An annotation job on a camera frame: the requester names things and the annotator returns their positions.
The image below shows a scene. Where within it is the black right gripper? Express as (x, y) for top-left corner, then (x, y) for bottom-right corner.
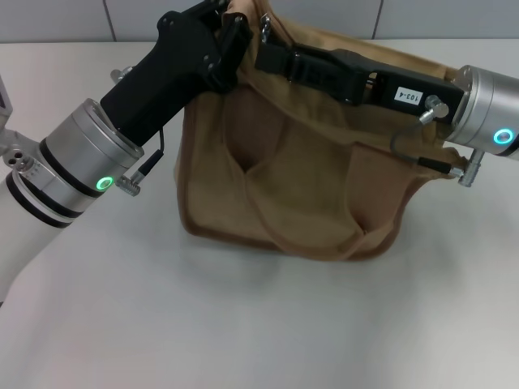
(255, 43), (465, 125)

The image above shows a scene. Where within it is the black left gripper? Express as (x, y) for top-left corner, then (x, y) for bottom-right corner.
(99, 0), (255, 147)

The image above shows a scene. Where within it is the khaki canvas food bag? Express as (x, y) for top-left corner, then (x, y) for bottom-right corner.
(176, 0), (471, 263)

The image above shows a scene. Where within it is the right gripper cable with plugs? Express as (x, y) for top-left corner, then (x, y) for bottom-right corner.
(390, 94), (484, 188)

